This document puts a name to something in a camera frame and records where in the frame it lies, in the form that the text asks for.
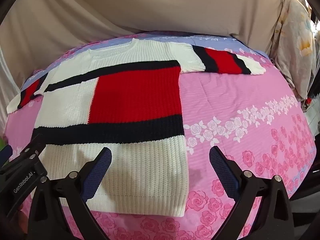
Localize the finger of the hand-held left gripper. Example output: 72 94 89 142
14 133 48 164

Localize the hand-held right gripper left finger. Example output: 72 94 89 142
28 147 112 240

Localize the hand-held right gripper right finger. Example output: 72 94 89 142
209 145 293 240

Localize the white red black knit sweater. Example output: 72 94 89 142
7 38 267 217

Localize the pink rose print bedsheet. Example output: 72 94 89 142
4 31 317 240

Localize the beige backdrop cloth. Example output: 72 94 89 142
0 0 290 130

